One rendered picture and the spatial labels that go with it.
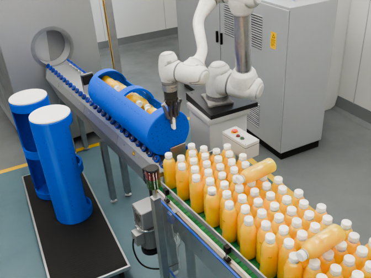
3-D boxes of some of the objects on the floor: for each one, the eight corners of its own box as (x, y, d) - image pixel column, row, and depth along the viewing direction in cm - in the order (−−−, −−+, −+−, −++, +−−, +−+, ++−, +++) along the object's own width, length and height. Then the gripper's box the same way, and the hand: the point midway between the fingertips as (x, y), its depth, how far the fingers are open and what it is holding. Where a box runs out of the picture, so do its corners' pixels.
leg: (88, 147, 443) (76, 94, 411) (90, 149, 439) (78, 95, 407) (83, 149, 441) (70, 95, 409) (84, 151, 436) (73, 97, 404)
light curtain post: (132, 160, 415) (106, -18, 329) (135, 163, 411) (109, -17, 325) (127, 162, 413) (99, -16, 326) (130, 165, 408) (102, -16, 322)
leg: (115, 198, 365) (104, 137, 333) (118, 201, 361) (107, 139, 329) (109, 201, 362) (97, 139, 330) (112, 204, 358) (100, 142, 326)
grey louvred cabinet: (214, 78, 586) (211, -31, 513) (320, 146, 417) (338, -2, 344) (180, 86, 567) (171, -26, 493) (276, 161, 398) (286, 9, 325)
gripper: (163, 95, 218) (167, 134, 230) (184, 89, 224) (186, 127, 236) (156, 91, 223) (160, 129, 235) (176, 84, 229) (179, 122, 241)
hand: (173, 123), depth 234 cm, fingers closed, pressing on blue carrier
